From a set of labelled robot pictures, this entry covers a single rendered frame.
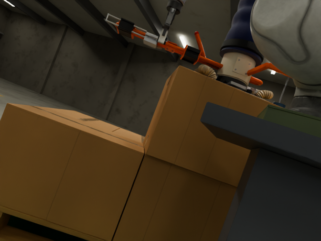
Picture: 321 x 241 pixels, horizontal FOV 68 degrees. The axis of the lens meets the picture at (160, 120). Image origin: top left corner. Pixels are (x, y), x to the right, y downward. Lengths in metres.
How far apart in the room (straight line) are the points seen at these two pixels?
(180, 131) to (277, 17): 0.64
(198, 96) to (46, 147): 0.67
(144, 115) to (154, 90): 1.27
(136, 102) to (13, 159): 10.35
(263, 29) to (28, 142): 0.94
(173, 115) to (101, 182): 0.41
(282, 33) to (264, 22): 0.04
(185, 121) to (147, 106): 10.11
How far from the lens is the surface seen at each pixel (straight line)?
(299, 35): 0.49
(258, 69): 1.16
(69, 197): 1.10
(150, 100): 11.12
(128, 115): 11.39
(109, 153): 1.03
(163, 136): 1.00
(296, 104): 0.69
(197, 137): 1.03
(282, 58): 0.52
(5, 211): 1.21
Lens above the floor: 0.68
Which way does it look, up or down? 1 degrees up
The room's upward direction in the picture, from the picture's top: 21 degrees clockwise
